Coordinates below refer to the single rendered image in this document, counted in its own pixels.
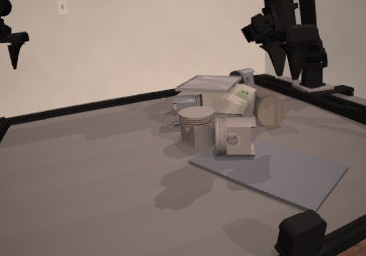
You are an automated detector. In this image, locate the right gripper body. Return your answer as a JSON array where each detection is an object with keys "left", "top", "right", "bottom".
[{"left": 255, "top": 0, "right": 319, "bottom": 45}]

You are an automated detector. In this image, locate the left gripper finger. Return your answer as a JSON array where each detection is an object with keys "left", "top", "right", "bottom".
[{"left": 7, "top": 43, "right": 25, "bottom": 70}]

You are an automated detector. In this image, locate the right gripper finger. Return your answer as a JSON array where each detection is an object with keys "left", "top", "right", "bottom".
[
  {"left": 278, "top": 42, "right": 314, "bottom": 80},
  {"left": 259, "top": 44, "right": 286, "bottom": 77}
]

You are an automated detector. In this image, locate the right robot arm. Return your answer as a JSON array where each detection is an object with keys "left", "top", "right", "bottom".
[{"left": 241, "top": 0, "right": 328, "bottom": 89}]

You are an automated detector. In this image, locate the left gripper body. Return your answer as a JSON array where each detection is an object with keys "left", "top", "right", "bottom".
[{"left": 0, "top": 16, "right": 29, "bottom": 44}]

